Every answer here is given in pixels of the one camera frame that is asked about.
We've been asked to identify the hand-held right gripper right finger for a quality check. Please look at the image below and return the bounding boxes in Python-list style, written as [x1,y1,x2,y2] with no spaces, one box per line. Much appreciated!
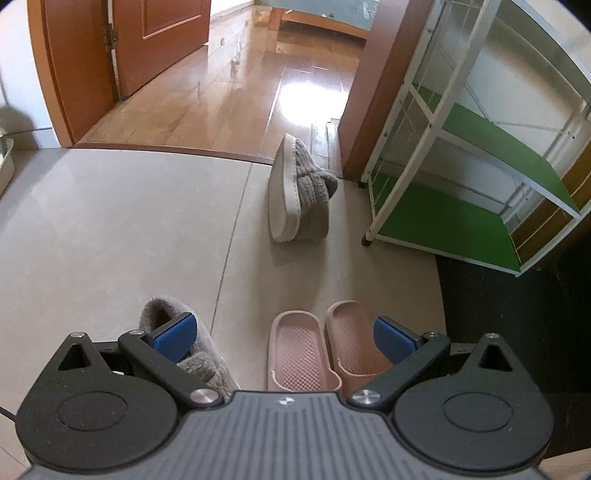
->
[346,316,515,409]

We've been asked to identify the pink rubber slipper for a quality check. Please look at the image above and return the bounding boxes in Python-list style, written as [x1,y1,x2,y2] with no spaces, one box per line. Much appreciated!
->
[325,300,394,377]
[268,310,344,393]

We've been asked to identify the brown door jamb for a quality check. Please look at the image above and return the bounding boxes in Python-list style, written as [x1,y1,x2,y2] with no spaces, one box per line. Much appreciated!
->
[27,0,122,147]

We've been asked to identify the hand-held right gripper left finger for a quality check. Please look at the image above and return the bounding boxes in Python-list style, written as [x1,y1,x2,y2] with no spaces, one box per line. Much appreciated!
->
[55,313,227,409]

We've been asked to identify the wooden bed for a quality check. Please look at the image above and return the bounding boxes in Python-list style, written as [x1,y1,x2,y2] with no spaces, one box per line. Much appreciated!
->
[268,0,385,40]

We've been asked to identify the brown wooden cabinet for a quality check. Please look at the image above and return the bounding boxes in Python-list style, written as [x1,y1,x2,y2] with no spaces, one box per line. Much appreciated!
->
[341,0,435,182]

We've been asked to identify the white plastic tray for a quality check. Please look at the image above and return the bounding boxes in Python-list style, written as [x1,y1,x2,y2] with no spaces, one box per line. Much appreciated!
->
[0,136,17,198]

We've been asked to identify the brown wooden door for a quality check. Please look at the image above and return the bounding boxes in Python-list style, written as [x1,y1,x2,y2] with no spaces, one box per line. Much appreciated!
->
[107,0,213,100]

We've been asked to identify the white shoe rack green shelves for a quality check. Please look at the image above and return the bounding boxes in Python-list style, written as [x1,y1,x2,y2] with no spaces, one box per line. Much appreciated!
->
[360,0,591,278]

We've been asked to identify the grey fuzzy slipper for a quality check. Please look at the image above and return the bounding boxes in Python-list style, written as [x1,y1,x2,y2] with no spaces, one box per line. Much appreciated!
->
[140,298,242,400]
[268,133,339,243]

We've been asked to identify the black floor mat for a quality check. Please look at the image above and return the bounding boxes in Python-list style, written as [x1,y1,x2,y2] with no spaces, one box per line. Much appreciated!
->
[434,253,591,460]

